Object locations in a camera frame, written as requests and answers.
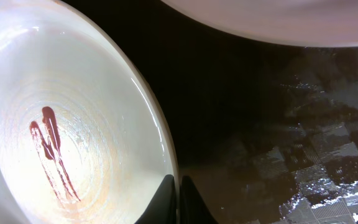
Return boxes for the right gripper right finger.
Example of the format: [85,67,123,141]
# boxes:
[180,175,218,224]

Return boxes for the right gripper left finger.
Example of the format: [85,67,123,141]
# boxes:
[135,174,177,224]

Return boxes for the white plate front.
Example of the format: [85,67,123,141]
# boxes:
[0,1,180,223]

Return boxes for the white plate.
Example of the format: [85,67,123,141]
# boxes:
[162,0,358,47]
[0,1,180,223]

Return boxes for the large brown serving tray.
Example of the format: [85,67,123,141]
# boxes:
[71,1,358,223]

